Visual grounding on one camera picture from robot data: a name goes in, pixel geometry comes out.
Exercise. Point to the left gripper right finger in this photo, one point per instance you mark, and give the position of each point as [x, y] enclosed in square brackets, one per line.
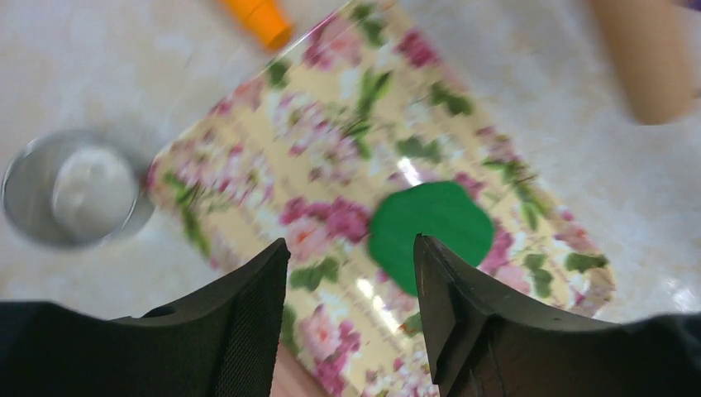
[484, 338]

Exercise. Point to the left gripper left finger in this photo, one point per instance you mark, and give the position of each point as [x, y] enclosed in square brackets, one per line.
[220, 340]

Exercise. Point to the green dough disc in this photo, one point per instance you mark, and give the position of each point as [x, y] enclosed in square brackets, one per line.
[441, 209]

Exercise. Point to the floral cutting board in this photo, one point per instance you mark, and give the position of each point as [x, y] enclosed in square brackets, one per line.
[360, 108]

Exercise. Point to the wooden double-ended roller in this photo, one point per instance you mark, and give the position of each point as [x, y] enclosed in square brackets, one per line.
[649, 55]

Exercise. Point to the round metal cutter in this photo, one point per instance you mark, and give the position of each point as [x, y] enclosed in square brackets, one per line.
[75, 188]

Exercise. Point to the orange toy microphone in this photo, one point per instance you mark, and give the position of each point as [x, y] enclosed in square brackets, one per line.
[264, 19]

